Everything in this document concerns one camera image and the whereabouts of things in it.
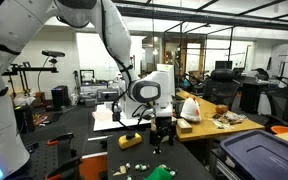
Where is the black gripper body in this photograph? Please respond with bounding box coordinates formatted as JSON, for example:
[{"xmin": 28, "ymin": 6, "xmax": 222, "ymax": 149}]
[{"xmin": 149, "ymin": 115, "xmax": 176, "ymax": 135}]

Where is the empty orange bowl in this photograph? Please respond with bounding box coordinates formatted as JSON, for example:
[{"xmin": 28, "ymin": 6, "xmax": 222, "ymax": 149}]
[{"xmin": 270, "ymin": 125, "xmax": 288, "ymax": 135}]

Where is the small tan box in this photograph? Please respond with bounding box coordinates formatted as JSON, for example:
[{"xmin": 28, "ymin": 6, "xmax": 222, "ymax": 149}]
[{"xmin": 176, "ymin": 118, "xmax": 193, "ymax": 134}]

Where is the dark mug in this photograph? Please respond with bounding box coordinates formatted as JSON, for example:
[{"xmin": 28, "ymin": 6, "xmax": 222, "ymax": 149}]
[{"xmin": 174, "ymin": 100, "xmax": 185, "ymax": 118}]

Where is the black rubber knob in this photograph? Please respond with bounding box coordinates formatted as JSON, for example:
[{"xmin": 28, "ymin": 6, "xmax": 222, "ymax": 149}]
[{"xmin": 125, "ymin": 130, "xmax": 137, "ymax": 141}]

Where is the white hard hat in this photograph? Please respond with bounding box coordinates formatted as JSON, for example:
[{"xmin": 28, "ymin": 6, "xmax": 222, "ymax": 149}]
[{"xmin": 179, "ymin": 96, "xmax": 202, "ymax": 123}]

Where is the green yellow plush toy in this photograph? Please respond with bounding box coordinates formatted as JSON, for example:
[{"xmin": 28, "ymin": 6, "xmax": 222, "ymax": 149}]
[{"xmin": 143, "ymin": 165, "xmax": 174, "ymax": 180}]

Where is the wooden desk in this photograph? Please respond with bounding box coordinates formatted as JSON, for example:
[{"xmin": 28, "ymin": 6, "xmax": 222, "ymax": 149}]
[{"xmin": 174, "ymin": 89, "xmax": 265, "ymax": 143}]

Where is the white computer monitor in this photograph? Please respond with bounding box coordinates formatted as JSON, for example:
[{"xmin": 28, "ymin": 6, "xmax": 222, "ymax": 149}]
[{"xmin": 156, "ymin": 63, "xmax": 177, "ymax": 98}]

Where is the orange ball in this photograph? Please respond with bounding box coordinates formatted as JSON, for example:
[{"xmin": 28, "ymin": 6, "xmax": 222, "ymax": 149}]
[{"xmin": 215, "ymin": 104, "xmax": 230, "ymax": 115}]

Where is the crumpled plastic packaging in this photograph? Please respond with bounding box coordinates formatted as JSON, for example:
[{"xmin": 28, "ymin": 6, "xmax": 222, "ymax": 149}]
[{"xmin": 212, "ymin": 110, "xmax": 248, "ymax": 130}]

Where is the grey electronic device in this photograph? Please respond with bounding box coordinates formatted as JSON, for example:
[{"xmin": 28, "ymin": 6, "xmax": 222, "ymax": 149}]
[{"xmin": 96, "ymin": 87, "xmax": 120, "ymax": 104}]

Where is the orange panel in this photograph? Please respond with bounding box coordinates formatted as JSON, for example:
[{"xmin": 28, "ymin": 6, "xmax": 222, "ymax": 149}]
[{"xmin": 78, "ymin": 153, "xmax": 109, "ymax": 180}]

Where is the black mesh office chair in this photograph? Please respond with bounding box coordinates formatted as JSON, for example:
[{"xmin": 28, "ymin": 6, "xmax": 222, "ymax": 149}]
[{"xmin": 202, "ymin": 68, "xmax": 241, "ymax": 111}]

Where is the black flat monitor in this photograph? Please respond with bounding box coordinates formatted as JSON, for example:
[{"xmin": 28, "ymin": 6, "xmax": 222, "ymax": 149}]
[{"xmin": 214, "ymin": 60, "xmax": 233, "ymax": 70}]

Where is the black framed screen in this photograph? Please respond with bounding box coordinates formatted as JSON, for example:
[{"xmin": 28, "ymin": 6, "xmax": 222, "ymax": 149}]
[{"xmin": 79, "ymin": 69, "xmax": 96, "ymax": 84}]

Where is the black cabinet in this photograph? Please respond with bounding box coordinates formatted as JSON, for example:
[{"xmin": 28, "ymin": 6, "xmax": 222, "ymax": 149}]
[{"xmin": 239, "ymin": 81, "xmax": 268, "ymax": 114}]

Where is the black orange clamp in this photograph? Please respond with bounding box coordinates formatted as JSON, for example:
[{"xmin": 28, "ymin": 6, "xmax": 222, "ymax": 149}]
[
  {"xmin": 45, "ymin": 156, "xmax": 83, "ymax": 180},
  {"xmin": 46, "ymin": 132, "xmax": 76, "ymax": 148}
]

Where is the black computer tower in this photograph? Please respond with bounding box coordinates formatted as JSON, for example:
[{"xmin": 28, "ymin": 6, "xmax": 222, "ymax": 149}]
[{"xmin": 50, "ymin": 85, "xmax": 71, "ymax": 110}]

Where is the black covered chair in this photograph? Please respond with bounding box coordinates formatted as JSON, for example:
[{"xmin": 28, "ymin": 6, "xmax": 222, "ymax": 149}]
[{"xmin": 263, "ymin": 87, "xmax": 288, "ymax": 129}]

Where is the black equipment box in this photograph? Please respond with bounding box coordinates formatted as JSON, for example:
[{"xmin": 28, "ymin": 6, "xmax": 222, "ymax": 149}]
[{"xmin": 13, "ymin": 104, "xmax": 36, "ymax": 134}]

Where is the black camera on stand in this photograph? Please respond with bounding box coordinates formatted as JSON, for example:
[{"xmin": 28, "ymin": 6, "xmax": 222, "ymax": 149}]
[{"xmin": 41, "ymin": 49, "xmax": 66, "ymax": 66}]

